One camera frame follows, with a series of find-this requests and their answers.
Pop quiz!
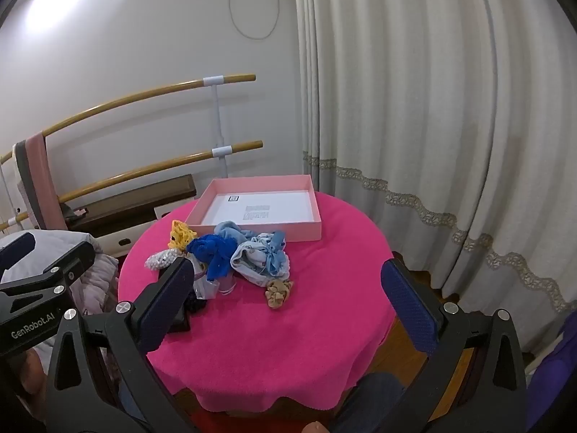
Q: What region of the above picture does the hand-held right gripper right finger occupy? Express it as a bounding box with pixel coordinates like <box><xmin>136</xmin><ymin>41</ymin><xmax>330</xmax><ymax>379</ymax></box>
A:
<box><xmin>381</xmin><ymin>258</ymin><xmax>528</xmax><ymax>433</ymax></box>

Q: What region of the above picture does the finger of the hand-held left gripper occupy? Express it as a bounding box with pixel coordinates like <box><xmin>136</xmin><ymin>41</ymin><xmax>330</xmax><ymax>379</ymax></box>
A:
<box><xmin>0</xmin><ymin>240</ymin><xmax>96</xmax><ymax>298</ymax></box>
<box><xmin>0</xmin><ymin>232</ymin><xmax>36</xmax><ymax>276</ymax></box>

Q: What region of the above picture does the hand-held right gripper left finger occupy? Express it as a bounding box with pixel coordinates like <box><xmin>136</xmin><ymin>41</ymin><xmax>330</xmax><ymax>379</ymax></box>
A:
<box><xmin>45</xmin><ymin>257</ymin><xmax>199</xmax><ymax>433</ymax></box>

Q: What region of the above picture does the yellow crochet fish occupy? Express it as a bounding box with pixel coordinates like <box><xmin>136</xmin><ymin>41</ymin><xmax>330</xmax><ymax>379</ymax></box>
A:
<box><xmin>168</xmin><ymin>220</ymin><xmax>198</xmax><ymax>251</ymax></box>

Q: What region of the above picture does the dark blue knit cloth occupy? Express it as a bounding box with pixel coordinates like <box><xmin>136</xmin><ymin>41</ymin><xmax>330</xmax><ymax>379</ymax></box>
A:
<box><xmin>187</xmin><ymin>235</ymin><xmax>238</xmax><ymax>280</ymax></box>

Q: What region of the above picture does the light blue fleece hat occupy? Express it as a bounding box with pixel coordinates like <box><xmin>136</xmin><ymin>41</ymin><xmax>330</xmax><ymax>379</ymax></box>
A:
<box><xmin>213</xmin><ymin>221</ymin><xmax>253</xmax><ymax>245</ymax></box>

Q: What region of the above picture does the printed baby cloth blue ribbon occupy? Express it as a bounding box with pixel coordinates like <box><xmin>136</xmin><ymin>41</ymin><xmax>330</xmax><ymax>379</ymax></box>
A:
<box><xmin>231</xmin><ymin>231</ymin><xmax>290</xmax><ymax>287</ymax></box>

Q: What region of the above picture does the beige scrunchie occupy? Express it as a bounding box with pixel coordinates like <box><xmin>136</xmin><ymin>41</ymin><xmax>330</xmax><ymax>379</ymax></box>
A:
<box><xmin>265</xmin><ymin>280</ymin><xmax>294</xmax><ymax>310</ymax></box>

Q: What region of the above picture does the pink cardboard box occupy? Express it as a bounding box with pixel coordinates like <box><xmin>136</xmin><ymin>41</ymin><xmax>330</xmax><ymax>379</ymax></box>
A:
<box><xmin>186</xmin><ymin>174</ymin><xmax>323</xmax><ymax>242</ymax></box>

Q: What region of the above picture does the white padded jacket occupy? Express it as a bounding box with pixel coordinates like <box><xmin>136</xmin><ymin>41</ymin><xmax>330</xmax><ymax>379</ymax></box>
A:
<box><xmin>0</xmin><ymin>230</ymin><xmax>120</xmax><ymax>362</ymax></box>

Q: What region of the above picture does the white pearl scrunchie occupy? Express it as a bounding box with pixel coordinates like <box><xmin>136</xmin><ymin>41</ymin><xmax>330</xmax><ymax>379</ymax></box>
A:
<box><xmin>144</xmin><ymin>249</ymin><xmax>179</xmax><ymax>270</ymax></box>

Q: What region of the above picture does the clear plastic bag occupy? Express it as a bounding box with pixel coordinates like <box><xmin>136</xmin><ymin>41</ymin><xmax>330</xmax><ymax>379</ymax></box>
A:
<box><xmin>191</xmin><ymin>255</ymin><xmax>237</xmax><ymax>301</ymax></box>

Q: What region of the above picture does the pink and grey hanging cloth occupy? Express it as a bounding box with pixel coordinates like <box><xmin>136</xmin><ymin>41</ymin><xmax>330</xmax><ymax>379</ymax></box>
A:
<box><xmin>11</xmin><ymin>132</ymin><xmax>68</xmax><ymax>231</ymax></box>

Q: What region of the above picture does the wooden cabinet with white drawers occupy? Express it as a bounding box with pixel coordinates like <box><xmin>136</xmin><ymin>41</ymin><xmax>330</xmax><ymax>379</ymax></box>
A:
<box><xmin>58</xmin><ymin>174</ymin><xmax>198</xmax><ymax>258</ymax></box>

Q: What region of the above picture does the person's leg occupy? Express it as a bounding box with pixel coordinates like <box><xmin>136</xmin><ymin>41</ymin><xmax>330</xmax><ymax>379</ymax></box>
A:
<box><xmin>334</xmin><ymin>372</ymin><xmax>406</xmax><ymax>433</ymax></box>

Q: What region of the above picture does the pink tablecloth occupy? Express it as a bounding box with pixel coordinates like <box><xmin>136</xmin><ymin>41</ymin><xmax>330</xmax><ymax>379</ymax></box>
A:
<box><xmin>118</xmin><ymin>189</ymin><xmax>409</xmax><ymax>413</ymax></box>

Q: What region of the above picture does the short wooden barre bar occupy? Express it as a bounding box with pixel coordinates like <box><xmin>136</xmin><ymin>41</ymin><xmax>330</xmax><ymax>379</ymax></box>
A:
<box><xmin>0</xmin><ymin>141</ymin><xmax>263</xmax><ymax>231</ymax></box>

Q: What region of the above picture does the white printed paper sheet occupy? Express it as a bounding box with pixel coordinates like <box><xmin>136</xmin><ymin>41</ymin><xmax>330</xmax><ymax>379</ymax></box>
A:
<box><xmin>201</xmin><ymin>192</ymin><xmax>315</xmax><ymax>225</ymax></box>

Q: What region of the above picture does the purple cloth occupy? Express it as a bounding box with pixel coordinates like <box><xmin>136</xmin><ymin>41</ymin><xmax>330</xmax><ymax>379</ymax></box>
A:
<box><xmin>525</xmin><ymin>311</ymin><xmax>577</xmax><ymax>433</ymax></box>

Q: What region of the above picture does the white barre stand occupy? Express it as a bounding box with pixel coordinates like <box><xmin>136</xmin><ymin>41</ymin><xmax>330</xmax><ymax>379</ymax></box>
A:
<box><xmin>203</xmin><ymin>74</ymin><xmax>233</xmax><ymax>180</ymax></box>

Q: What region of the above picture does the cream curtain with lace trim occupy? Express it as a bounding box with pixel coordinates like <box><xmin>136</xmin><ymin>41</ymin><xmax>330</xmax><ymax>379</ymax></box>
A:
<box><xmin>293</xmin><ymin>0</ymin><xmax>577</xmax><ymax>357</ymax></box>

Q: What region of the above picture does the white wall cable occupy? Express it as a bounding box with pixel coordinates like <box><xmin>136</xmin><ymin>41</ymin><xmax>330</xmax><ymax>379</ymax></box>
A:
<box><xmin>224</xmin><ymin>0</ymin><xmax>281</xmax><ymax>40</ymax></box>

